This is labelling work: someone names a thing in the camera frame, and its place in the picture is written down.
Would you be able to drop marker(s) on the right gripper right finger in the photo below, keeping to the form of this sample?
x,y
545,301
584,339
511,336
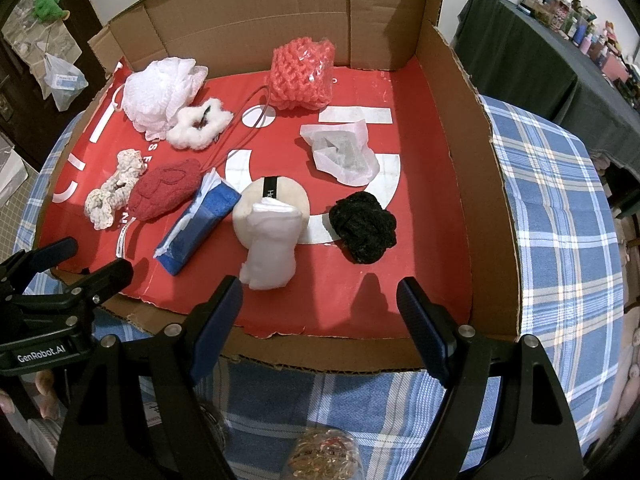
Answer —
x,y
532,434

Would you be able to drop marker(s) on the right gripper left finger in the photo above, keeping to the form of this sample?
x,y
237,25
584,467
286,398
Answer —
x,y
133,410

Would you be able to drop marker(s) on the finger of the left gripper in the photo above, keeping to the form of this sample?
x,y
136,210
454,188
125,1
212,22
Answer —
x,y
21,267
84,295

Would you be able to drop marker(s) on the floral cream scrunchie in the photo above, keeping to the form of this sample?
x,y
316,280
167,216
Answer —
x,y
112,195

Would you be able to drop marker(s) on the red plush towel toy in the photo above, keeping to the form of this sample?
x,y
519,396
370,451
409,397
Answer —
x,y
168,186

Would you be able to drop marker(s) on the blue tissue pack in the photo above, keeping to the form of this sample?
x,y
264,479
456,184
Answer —
x,y
213,202

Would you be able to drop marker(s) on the white soft cloth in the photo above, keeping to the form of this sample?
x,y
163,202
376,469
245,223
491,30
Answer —
x,y
270,259

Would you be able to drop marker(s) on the white fluffy scrunchie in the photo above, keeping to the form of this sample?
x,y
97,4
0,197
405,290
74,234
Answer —
x,y
199,126

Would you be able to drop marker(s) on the white mesh bath pouf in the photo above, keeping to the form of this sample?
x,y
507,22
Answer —
x,y
152,98

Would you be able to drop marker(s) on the beige powder puff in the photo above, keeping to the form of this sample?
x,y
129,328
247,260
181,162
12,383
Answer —
x,y
273,198

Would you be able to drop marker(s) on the black scrunchie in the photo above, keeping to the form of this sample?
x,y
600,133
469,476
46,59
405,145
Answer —
x,y
365,228

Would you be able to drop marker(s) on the white tissue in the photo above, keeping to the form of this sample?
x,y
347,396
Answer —
x,y
342,151

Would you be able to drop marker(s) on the red foam net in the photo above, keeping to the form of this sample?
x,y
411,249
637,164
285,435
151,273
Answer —
x,y
301,74

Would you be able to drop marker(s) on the person left hand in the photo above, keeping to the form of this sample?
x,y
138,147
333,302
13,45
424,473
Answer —
x,y
37,394

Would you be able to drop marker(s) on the large jar with dark contents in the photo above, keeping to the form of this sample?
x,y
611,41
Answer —
x,y
215,423

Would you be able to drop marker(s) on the blue plaid tablecloth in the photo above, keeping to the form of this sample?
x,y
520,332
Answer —
x,y
573,298

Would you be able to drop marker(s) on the dark wooden door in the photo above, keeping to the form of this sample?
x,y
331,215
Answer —
x,y
30,118

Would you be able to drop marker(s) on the white plastic bag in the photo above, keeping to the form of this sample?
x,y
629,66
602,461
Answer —
x,y
64,80

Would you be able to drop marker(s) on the small jar with gold pins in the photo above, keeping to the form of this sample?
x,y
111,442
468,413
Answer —
x,y
324,454

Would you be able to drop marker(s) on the green plush on door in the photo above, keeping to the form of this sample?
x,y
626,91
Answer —
x,y
49,11

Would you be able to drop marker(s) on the red lined cardboard box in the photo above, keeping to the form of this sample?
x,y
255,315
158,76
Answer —
x,y
439,177

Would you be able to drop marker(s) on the dark cloth side table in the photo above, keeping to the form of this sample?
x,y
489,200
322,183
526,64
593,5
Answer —
x,y
513,58

